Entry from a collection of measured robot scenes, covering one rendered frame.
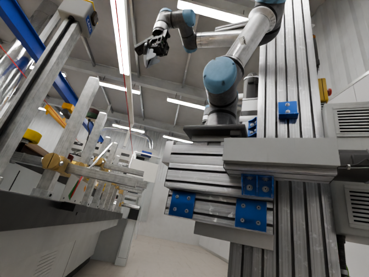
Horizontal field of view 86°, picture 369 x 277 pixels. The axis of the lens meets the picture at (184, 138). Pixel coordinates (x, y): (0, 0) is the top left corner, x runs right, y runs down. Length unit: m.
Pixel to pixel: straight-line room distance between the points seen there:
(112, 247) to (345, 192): 3.31
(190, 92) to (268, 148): 6.35
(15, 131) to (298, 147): 0.63
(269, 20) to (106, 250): 3.50
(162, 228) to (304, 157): 9.40
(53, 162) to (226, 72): 0.62
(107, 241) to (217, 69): 3.30
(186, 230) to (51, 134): 8.09
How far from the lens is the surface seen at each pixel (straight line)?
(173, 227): 9.83
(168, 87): 6.84
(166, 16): 1.12
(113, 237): 3.66
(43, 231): 0.89
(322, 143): 0.57
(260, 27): 0.91
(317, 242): 0.83
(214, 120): 0.76
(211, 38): 1.13
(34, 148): 1.04
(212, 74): 0.72
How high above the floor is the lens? 0.70
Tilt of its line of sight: 24 degrees up
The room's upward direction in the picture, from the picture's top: 11 degrees clockwise
